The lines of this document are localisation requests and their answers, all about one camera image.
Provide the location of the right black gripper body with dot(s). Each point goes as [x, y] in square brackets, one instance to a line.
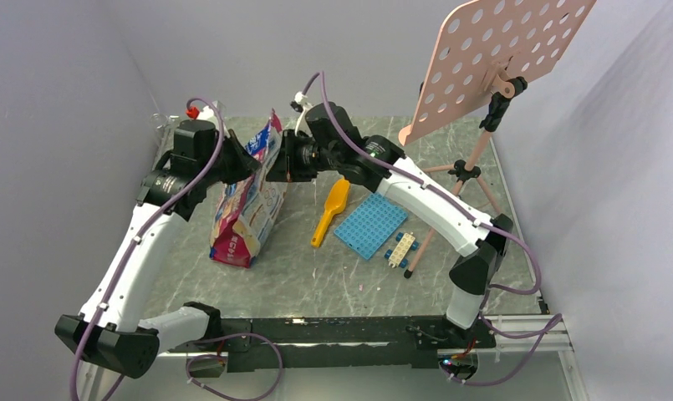
[303, 157]

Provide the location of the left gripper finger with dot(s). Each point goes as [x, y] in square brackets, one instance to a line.
[237, 173]
[238, 157]

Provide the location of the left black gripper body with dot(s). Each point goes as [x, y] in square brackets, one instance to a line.
[224, 149]

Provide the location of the pet food bag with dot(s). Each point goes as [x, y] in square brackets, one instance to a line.
[247, 210]

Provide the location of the yellow plastic scoop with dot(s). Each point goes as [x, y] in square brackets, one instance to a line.
[335, 203]

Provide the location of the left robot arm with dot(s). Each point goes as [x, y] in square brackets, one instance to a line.
[109, 330]

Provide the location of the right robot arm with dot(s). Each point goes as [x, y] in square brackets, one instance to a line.
[332, 142]

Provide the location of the clear glass cup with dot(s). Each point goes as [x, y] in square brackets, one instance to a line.
[159, 121]

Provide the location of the blue building block plate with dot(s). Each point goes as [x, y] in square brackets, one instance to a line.
[370, 225]

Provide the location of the beige blue toy block car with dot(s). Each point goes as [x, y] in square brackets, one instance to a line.
[397, 256]

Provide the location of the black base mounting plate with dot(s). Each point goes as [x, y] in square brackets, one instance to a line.
[333, 342]

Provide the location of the pink perforated music stand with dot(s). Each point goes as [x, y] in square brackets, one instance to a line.
[482, 46]

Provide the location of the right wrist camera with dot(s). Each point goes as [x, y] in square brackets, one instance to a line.
[301, 105]

